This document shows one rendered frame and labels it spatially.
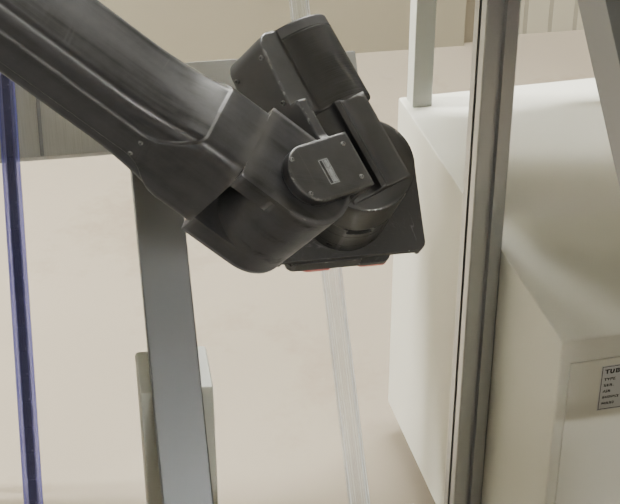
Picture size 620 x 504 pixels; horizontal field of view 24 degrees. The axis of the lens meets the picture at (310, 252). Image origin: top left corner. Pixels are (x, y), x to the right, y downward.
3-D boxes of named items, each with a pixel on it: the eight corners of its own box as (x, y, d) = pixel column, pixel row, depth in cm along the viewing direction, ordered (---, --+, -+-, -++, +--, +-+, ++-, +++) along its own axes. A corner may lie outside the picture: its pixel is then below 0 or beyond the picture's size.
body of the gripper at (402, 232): (260, 175, 98) (269, 143, 91) (408, 163, 99) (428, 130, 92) (270, 269, 97) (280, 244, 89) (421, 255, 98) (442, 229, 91)
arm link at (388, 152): (351, 223, 84) (435, 180, 85) (294, 121, 85) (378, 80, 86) (336, 250, 91) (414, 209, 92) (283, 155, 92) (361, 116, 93)
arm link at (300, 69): (226, 273, 85) (308, 207, 79) (136, 105, 87) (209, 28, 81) (361, 222, 93) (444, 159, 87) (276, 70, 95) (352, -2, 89)
